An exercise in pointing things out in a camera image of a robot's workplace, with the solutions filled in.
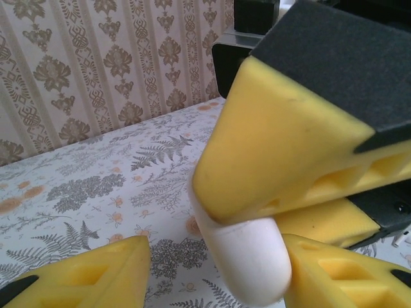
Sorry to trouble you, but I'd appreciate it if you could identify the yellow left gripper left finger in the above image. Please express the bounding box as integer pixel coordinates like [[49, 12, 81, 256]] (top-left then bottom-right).
[[0, 235, 152, 308]]

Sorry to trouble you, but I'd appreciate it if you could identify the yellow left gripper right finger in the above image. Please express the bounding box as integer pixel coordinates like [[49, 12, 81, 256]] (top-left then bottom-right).
[[281, 233, 411, 308]]

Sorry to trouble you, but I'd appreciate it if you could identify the white earbud charging case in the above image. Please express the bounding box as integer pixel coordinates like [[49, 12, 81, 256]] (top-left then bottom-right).
[[188, 168, 293, 305]]

